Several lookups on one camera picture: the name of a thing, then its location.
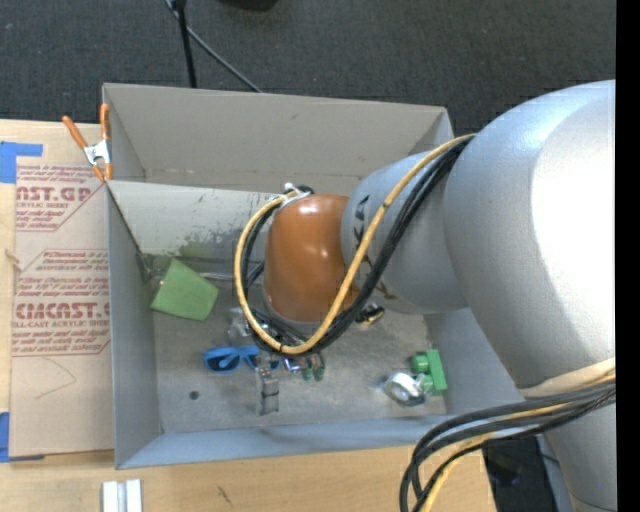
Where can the green plastic block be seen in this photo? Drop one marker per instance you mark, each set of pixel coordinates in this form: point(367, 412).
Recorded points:
point(433, 370)

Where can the blue sunglasses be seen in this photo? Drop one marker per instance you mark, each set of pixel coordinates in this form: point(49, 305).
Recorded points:
point(227, 358)

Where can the brown cardboard board red print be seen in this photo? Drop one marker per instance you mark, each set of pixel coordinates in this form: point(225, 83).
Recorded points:
point(60, 390)

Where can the grey metal bin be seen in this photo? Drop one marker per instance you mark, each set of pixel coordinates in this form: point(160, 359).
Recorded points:
point(345, 400)

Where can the black cylinder on white bracket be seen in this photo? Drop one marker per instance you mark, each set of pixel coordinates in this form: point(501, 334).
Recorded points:
point(371, 314)

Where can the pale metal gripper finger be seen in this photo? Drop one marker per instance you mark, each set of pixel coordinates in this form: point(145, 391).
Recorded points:
point(269, 397)
point(239, 325)

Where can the green plastic cup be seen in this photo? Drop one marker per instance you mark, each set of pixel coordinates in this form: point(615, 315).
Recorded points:
point(184, 292)

